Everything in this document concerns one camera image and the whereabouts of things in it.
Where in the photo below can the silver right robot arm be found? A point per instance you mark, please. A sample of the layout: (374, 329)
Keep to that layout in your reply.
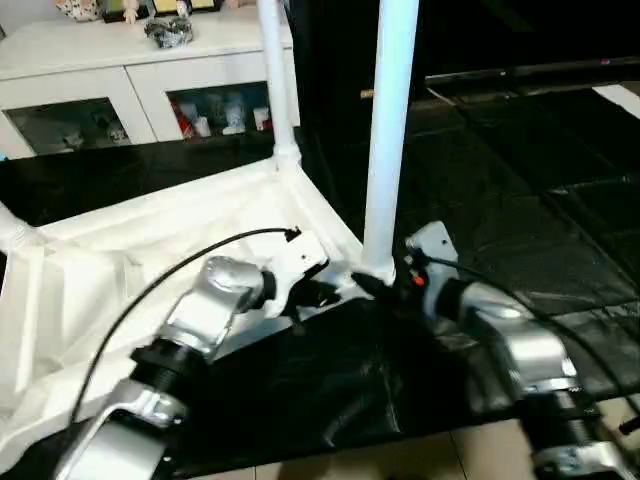
(520, 340)

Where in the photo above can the spotted white mug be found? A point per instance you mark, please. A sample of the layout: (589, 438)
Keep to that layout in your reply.
(78, 8)

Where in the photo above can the black tripod stand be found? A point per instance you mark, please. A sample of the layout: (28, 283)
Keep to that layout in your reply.
(630, 424)

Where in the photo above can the white glass-door cabinet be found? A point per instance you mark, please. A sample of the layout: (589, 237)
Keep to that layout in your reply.
(100, 70)

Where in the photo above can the red bottle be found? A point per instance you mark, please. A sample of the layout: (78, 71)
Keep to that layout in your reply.
(186, 118)

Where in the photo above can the small beige figurine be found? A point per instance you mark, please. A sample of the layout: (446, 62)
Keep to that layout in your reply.
(131, 10)

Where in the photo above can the dark framed plaque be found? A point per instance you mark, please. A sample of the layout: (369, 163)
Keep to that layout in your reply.
(203, 4)
(165, 6)

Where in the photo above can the dark metal rail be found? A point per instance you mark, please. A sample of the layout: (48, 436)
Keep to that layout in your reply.
(540, 72)

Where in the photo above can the dark bundle on cabinet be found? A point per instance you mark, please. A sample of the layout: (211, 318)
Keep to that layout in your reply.
(168, 32)

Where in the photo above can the small yellow label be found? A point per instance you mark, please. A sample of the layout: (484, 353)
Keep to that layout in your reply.
(368, 94)

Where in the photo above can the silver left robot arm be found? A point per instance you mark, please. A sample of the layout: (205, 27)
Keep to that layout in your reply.
(190, 330)

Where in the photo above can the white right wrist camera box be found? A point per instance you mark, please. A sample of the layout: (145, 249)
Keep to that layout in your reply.
(430, 245)

